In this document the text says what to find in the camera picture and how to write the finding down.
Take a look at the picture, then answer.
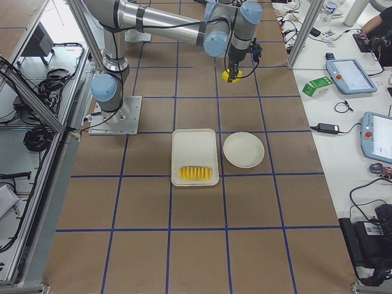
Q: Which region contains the grey control box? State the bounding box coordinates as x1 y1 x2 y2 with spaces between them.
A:
21 22 54 65

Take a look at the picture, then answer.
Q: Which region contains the blue teach pendant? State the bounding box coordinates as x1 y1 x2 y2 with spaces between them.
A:
361 111 391 164
325 59 377 94

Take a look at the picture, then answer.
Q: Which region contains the aluminium frame post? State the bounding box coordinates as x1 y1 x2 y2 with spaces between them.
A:
287 0 323 69

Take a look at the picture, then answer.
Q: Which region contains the black laptop charger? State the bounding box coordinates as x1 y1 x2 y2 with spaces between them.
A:
311 122 340 135

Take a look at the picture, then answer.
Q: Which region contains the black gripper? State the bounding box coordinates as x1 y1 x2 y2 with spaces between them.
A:
227 45 248 83

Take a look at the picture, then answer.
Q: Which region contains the yellow lemon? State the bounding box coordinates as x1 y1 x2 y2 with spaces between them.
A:
221 70 243 83

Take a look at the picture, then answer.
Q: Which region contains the green white carton box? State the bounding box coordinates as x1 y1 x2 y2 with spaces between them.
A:
302 76 333 97

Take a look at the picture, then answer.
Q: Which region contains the cream rectangular tray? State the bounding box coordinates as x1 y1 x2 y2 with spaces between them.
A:
171 129 219 187

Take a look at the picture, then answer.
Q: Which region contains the sliced yellow bread loaf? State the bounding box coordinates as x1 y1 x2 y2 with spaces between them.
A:
179 166 213 181

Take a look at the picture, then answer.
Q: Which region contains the cream round plate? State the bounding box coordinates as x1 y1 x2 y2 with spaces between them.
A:
223 132 265 168

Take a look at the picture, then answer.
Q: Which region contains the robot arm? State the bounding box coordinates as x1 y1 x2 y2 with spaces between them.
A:
85 1 262 116

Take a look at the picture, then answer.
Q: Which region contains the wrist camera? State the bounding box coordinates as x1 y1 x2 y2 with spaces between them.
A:
249 43 262 62

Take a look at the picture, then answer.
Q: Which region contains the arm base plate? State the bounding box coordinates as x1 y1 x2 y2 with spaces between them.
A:
125 29 151 43
88 96 142 135

